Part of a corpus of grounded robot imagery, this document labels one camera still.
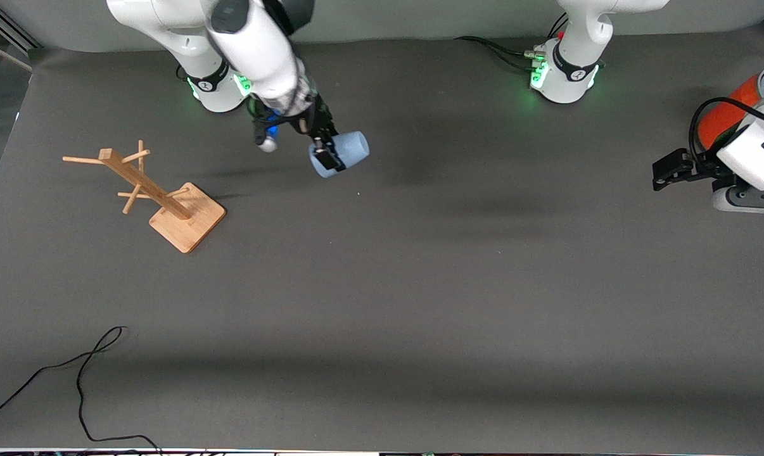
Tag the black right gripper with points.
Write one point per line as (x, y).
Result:
(319, 124)

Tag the light blue plastic cup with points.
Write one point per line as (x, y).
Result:
(353, 149)

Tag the orange cylindrical can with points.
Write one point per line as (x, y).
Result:
(727, 117)

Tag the wooden cup rack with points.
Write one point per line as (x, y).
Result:
(189, 218)

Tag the aluminium frame bar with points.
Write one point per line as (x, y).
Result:
(8, 25)

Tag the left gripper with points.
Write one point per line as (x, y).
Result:
(700, 167)

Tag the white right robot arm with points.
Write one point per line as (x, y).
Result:
(255, 50)

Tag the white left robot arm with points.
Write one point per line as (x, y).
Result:
(585, 38)

